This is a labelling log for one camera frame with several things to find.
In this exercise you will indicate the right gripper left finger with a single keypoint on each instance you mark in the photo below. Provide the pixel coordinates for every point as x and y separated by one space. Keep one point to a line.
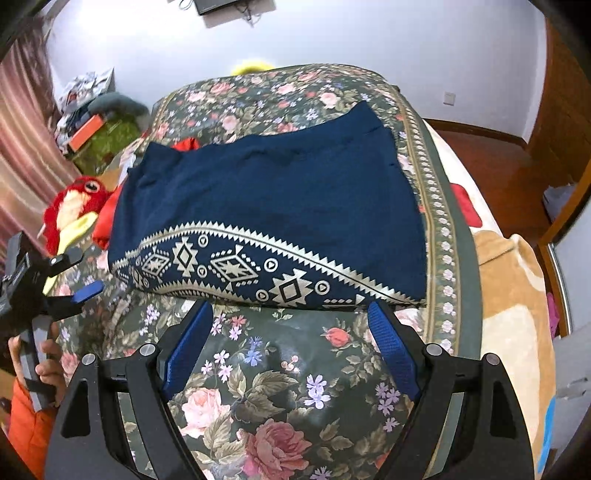
111 404

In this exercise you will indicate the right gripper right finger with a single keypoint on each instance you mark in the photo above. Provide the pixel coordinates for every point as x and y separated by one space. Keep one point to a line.
466 421

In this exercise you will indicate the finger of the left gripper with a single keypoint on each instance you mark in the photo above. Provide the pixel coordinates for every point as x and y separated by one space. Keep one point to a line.
64 259
71 305

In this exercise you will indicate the navy patterned hooded garment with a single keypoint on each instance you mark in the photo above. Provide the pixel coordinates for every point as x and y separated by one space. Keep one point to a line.
321 217

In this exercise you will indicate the person's left hand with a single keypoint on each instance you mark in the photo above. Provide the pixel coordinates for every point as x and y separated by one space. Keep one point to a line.
41 364

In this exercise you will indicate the red plush parrot toy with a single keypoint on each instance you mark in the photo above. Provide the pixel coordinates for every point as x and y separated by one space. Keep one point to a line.
85 195

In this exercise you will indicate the red folded garment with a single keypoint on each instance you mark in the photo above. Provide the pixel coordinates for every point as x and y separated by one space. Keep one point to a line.
151 191

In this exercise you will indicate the orange jacket sleeve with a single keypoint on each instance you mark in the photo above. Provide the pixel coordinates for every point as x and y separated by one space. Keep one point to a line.
29 431

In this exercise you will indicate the striped pink curtain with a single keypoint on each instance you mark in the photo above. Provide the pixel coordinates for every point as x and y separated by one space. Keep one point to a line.
33 170

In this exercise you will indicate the green patterned covered stand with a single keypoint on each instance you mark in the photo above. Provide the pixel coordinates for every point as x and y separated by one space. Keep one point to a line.
98 151

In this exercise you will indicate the orange box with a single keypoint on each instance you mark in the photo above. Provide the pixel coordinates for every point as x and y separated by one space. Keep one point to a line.
85 132

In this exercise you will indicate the beige fleece blanket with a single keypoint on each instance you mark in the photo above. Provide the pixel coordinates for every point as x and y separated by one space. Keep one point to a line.
516 327

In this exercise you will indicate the clutter pile of papers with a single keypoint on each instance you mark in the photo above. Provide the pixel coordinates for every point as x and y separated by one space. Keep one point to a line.
73 101

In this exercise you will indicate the grey neck pillow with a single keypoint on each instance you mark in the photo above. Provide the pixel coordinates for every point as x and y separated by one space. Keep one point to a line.
113 101

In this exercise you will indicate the green floral bed quilt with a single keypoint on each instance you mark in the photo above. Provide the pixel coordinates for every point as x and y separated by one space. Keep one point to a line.
308 381

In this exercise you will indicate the white sliding door with hearts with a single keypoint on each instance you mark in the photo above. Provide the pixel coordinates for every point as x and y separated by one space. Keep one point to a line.
565 253

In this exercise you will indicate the red pillow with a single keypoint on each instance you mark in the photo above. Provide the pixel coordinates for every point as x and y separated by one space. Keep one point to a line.
467 208

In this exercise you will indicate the yellow chair back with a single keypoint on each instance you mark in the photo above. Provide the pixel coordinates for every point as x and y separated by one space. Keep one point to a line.
251 67

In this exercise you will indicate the brown wooden door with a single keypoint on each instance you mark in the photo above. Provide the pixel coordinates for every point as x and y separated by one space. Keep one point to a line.
560 142

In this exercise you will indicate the small black wall monitor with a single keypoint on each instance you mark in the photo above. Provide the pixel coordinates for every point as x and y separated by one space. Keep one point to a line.
207 6

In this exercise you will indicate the white wall socket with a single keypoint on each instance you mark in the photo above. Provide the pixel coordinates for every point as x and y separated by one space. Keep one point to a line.
449 98

